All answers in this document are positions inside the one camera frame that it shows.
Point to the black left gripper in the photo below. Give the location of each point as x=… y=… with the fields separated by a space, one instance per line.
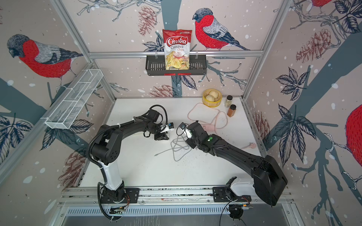
x=161 y=136

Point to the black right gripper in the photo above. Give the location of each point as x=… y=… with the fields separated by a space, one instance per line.
x=187 y=141

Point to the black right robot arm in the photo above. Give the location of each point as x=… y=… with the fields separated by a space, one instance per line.
x=269 y=179

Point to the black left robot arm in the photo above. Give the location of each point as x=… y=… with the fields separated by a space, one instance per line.
x=104 y=150

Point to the orange spice jar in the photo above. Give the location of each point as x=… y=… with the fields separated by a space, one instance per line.
x=231 y=110

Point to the yellow bamboo steamer basket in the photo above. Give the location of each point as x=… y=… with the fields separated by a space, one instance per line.
x=211 y=104

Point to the white bun in steamer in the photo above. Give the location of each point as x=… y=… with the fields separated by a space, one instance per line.
x=212 y=96

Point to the pale spice jar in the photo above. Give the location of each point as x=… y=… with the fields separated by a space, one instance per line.
x=228 y=101

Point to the red Chuba chips bag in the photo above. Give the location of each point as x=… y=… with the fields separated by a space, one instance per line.
x=177 y=49

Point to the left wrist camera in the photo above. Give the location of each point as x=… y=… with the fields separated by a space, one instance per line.
x=167 y=127

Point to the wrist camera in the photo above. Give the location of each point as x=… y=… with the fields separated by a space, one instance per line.
x=167 y=127
x=184 y=130

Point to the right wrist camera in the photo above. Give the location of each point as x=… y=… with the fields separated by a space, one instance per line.
x=184 y=130

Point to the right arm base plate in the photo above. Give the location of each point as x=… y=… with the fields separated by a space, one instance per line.
x=225 y=194

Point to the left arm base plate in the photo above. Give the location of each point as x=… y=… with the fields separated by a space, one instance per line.
x=122 y=195

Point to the black wall basket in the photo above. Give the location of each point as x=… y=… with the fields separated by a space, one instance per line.
x=155 y=66

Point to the white wire mesh shelf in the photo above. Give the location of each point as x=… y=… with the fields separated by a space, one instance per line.
x=76 y=97

